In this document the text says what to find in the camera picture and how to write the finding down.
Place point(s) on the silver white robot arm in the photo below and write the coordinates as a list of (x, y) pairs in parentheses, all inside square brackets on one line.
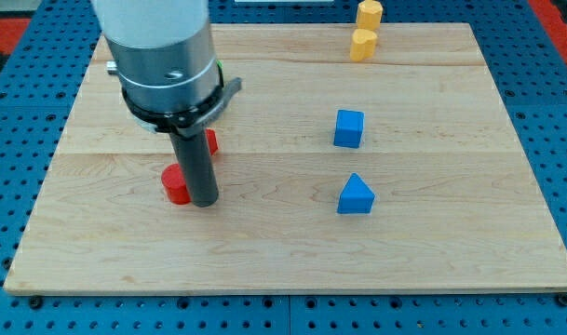
[(166, 62)]

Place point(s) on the blue cube block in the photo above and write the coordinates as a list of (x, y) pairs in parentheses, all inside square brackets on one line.
[(349, 128)]

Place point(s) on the yellow heart block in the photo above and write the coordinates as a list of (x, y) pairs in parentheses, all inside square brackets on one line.
[(363, 44)]

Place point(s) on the red block behind rod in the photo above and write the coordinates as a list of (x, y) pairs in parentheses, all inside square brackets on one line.
[(212, 141)]

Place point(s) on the blue triangle block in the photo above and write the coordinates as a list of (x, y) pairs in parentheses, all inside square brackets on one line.
[(356, 197)]

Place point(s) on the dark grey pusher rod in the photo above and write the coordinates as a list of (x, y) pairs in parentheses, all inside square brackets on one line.
[(194, 158)]

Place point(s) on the red cylinder block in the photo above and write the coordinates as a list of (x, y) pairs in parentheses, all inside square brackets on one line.
[(174, 185)]

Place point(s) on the wooden board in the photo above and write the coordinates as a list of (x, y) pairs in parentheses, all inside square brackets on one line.
[(457, 208)]

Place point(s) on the yellow hexagon block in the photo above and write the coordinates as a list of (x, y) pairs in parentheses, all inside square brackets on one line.
[(369, 15)]

